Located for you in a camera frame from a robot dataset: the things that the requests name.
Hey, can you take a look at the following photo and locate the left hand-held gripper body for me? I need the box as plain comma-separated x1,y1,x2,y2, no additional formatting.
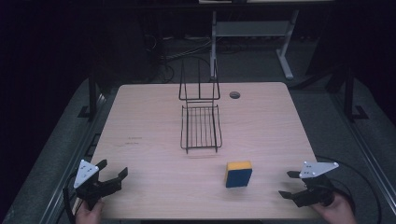
73,159,122,211

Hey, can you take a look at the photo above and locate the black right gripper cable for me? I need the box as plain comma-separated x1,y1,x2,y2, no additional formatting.
313,154,383,224

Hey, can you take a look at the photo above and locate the black metal stand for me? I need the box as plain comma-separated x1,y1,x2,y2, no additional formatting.
77,73,108,122
325,64,370,123

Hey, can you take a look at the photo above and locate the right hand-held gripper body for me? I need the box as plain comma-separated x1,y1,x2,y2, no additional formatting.
291,161,340,208

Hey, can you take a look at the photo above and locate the black wire rack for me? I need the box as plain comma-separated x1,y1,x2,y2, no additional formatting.
177,59,223,155

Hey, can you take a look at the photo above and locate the person's right hand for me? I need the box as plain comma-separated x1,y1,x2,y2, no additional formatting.
310,191,358,224

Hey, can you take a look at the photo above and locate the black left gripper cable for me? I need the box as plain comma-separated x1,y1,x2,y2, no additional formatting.
62,171,79,224

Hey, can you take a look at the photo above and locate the bundle of floor cables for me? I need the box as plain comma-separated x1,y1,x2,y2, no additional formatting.
144,33,217,84

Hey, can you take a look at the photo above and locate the person's left hand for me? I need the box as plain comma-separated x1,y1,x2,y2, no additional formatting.
75,199,106,224

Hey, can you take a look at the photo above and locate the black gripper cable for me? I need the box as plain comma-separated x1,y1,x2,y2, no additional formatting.
62,171,79,224
313,154,383,224

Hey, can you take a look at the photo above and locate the blue and yellow block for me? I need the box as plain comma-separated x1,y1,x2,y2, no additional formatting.
224,160,254,189

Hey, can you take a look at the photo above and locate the white metal desk frame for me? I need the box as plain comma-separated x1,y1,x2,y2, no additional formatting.
210,8,301,80

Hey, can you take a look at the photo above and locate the aluminium rail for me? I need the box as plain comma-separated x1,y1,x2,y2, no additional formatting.
331,92,396,217
38,92,108,224

